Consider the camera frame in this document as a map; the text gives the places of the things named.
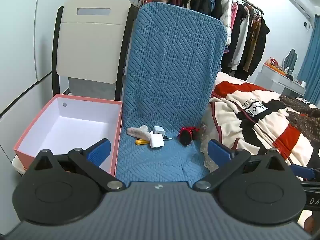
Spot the white plastic stool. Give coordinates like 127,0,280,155
11,155,27,176

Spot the blue curtain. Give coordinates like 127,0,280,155
296,15,320,104

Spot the brown patterned scarf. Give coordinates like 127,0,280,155
280,94,320,143

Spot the white lace cloth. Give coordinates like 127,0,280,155
199,120,221,173

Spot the yellow handled screwdriver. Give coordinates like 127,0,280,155
135,135,173,146

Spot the white wardrobe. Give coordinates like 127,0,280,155
0,0,78,227

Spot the large white charger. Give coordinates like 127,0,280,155
149,134,166,149

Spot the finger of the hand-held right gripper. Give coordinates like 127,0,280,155
290,164,320,181

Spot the red and black hair clip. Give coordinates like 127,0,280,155
178,127,200,146

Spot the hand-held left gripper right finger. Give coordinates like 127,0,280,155
192,139,295,192

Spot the row of hanging clothes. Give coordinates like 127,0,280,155
140,0,271,77

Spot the pink cardboard box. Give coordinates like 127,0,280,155
13,94,123,178

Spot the beige folding chair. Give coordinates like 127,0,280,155
51,0,137,101

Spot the cream red black printed blanket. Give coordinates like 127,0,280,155
200,72,320,180

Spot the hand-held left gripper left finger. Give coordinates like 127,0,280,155
25,139,127,193

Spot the white air conditioner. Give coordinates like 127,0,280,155
285,0,312,18

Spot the grey hooded garment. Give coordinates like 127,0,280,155
284,49,298,74

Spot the blue quilted seat cushion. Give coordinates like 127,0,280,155
115,2,228,183

